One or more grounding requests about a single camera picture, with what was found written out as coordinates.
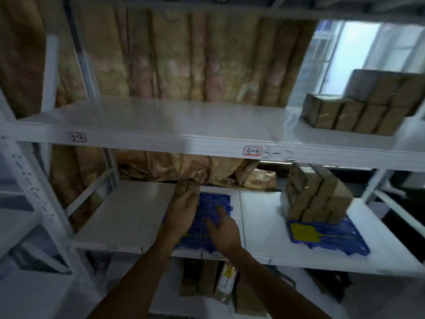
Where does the bright window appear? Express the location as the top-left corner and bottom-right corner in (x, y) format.
(292, 20), (425, 107)

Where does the stack of brown packages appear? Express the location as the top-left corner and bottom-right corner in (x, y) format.
(300, 68), (425, 136)
(281, 163), (354, 224)

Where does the small brown cardboard carton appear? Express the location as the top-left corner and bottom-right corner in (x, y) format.
(175, 180), (201, 200)

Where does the flat brown cardboard box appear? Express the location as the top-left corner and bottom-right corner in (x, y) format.
(232, 277), (270, 318)

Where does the person's right hand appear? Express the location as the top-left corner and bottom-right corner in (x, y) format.
(205, 204), (243, 253)

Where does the white metal shelf rack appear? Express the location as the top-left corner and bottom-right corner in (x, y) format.
(0, 0), (425, 319)

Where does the person's left forearm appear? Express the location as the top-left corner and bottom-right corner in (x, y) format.
(87, 231), (181, 319)

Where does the person's right forearm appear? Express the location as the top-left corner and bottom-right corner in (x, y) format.
(228, 245), (331, 319)

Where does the clear packet with yellow label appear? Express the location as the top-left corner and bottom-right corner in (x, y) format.
(213, 262), (240, 305)

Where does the tall brown cardboard box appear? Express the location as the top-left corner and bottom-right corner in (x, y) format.
(179, 258), (220, 298)

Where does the golden patterned fabric sheet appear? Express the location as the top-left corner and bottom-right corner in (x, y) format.
(0, 0), (320, 230)

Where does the blue plastic grid tray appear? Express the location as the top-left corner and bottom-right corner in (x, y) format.
(286, 215), (371, 257)
(162, 192), (234, 252)

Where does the yellow paper tag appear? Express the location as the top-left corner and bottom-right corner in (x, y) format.
(292, 224), (322, 243)

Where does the person's left hand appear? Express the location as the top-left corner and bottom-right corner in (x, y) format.
(165, 187), (201, 240)

